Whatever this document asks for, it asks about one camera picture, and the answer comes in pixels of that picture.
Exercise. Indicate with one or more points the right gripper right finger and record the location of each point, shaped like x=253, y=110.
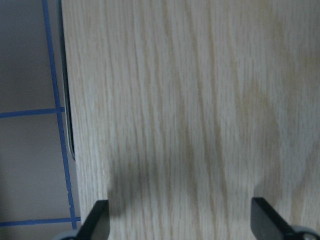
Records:
x=267, y=224

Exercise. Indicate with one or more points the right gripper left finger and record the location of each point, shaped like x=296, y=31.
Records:
x=97, y=224

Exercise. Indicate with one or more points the wooden drawer cabinet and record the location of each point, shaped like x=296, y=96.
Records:
x=183, y=110

